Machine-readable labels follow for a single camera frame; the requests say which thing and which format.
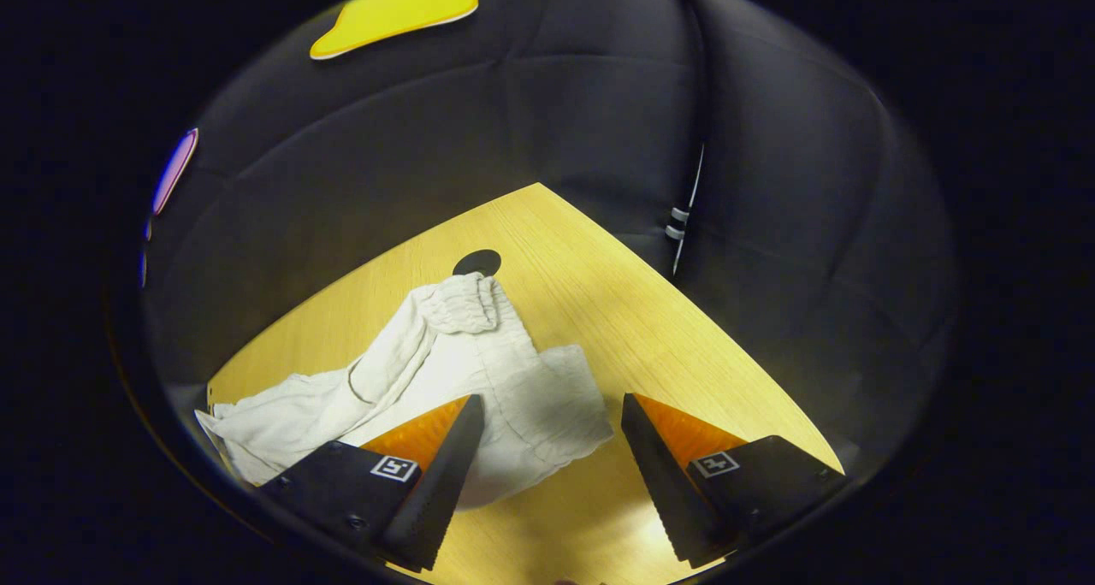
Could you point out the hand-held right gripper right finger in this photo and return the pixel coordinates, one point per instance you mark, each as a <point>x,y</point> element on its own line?
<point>663,491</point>

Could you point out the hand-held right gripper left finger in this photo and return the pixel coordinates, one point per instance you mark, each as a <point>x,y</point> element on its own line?
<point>440,499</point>

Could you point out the white jeans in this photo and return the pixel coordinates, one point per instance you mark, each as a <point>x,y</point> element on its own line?
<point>513,380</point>

